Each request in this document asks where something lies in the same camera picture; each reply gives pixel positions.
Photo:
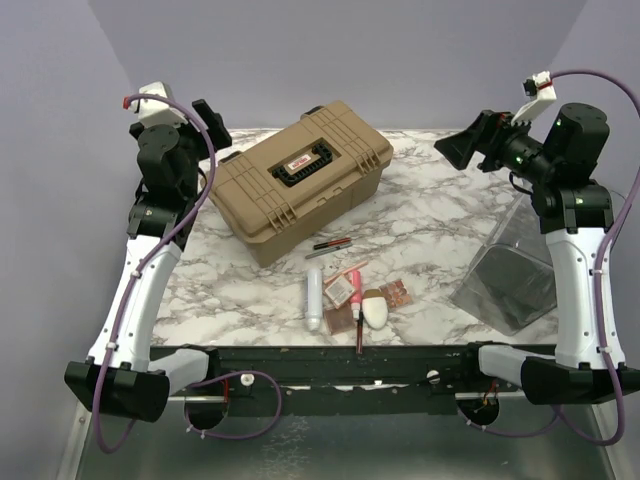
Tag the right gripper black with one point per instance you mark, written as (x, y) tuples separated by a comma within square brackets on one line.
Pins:
[(488, 137)]

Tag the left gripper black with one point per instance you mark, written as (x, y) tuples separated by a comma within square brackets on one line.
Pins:
[(217, 133)]

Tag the tan plastic toolbox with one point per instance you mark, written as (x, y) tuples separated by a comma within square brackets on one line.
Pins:
[(285, 188)]

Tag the clear acrylic makeup organizer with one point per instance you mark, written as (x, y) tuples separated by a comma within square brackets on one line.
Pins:
[(510, 283)]

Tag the white spray bottle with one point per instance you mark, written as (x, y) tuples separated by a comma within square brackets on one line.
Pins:
[(314, 299)]

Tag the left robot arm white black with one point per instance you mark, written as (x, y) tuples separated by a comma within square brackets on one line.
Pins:
[(118, 377)]

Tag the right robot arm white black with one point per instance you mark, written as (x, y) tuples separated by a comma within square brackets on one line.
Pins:
[(575, 217)]

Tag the pale pink makeup stick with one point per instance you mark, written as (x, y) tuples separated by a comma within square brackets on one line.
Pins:
[(345, 271)]

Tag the red lip gloss tube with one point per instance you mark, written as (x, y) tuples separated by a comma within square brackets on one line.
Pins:
[(331, 243)]

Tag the houndstooth patterned eyeliner pen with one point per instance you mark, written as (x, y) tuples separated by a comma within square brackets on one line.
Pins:
[(327, 250)]

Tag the orange eyeshadow palette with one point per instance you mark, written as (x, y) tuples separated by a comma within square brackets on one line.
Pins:
[(396, 294)]

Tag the pink tube with white cap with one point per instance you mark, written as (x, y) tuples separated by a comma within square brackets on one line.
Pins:
[(356, 298)]

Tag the white egg-shaped sponge case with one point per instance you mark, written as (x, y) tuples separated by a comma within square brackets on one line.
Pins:
[(374, 308)]

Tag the labelled compact box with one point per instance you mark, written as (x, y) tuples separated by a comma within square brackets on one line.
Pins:
[(339, 291)]

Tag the dark red lip pencil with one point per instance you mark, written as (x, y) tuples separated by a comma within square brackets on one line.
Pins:
[(359, 332)]

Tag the rose gold clear compact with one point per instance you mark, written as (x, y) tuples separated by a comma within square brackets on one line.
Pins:
[(339, 320)]

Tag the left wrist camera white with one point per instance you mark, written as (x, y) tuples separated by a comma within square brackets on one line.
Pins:
[(151, 112)]

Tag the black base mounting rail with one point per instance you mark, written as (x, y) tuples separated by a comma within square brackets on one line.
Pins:
[(331, 381)]

